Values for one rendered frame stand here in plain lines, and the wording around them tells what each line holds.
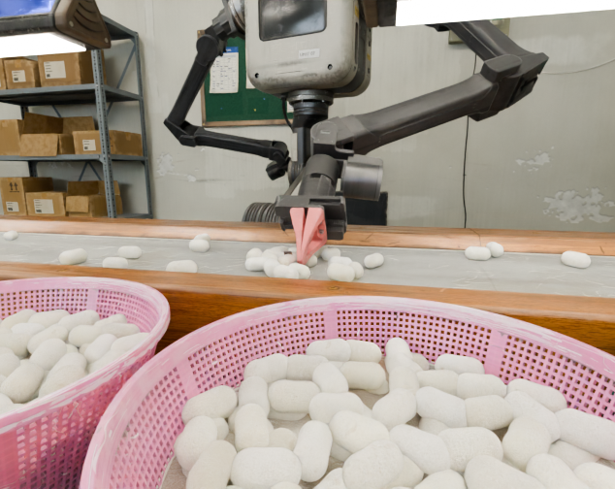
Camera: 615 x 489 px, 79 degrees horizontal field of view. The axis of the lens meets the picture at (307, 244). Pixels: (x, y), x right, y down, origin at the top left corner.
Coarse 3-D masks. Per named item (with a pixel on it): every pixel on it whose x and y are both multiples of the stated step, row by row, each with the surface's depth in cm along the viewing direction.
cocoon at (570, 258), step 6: (564, 252) 54; (570, 252) 53; (576, 252) 52; (564, 258) 53; (570, 258) 52; (576, 258) 51; (582, 258) 51; (588, 258) 51; (570, 264) 52; (576, 264) 51; (582, 264) 51; (588, 264) 51
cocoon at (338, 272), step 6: (336, 264) 45; (330, 270) 45; (336, 270) 45; (342, 270) 44; (348, 270) 44; (330, 276) 45; (336, 276) 45; (342, 276) 44; (348, 276) 44; (354, 276) 44
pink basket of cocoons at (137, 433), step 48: (192, 336) 23; (240, 336) 27; (288, 336) 29; (336, 336) 30; (432, 336) 29; (528, 336) 25; (144, 384) 19; (192, 384) 23; (240, 384) 26; (576, 384) 22; (96, 432) 15; (144, 432) 18; (96, 480) 13; (144, 480) 16
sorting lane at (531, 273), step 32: (0, 256) 59; (32, 256) 59; (96, 256) 59; (160, 256) 59; (192, 256) 59; (224, 256) 59; (352, 256) 59; (384, 256) 59; (416, 256) 59; (448, 256) 59; (512, 256) 59; (544, 256) 59; (608, 256) 59; (480, 288) 43; (512, 288) 43; (544, 288) 43; (576, 288) 43; (608, 288) 43
